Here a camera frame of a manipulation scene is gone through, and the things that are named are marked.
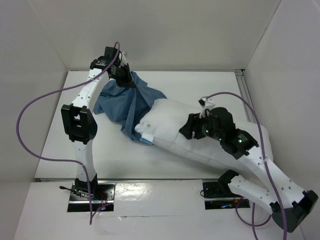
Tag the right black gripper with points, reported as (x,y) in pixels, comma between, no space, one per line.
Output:
(191,126)

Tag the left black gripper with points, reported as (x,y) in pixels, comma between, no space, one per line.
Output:
(127,78)

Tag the blue pillowcase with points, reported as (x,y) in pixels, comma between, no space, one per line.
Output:
(126,106)

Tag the white pillow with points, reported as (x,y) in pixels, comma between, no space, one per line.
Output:
(163,123)

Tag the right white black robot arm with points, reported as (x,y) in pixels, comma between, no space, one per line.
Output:
(286,202)

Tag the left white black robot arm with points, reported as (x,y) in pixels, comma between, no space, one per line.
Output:
(78,120)

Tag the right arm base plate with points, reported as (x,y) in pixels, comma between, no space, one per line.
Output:
(217,196)

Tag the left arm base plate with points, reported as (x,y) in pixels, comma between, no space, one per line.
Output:
(102,199)

